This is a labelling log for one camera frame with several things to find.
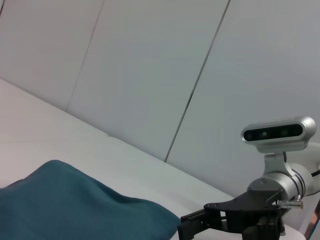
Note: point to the teal blue printed T-shirt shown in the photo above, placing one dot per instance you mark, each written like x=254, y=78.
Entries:
x=75, y=205

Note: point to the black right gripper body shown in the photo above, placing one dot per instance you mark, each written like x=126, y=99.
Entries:
x=250, y=215

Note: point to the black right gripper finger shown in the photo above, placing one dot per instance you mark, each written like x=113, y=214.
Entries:
x=197, y=223
x=262, y=230

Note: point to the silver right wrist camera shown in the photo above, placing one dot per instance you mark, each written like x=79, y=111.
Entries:
x=277, y=132

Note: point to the black metal frame bar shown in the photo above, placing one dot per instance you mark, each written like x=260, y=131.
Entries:
x=312, y=225

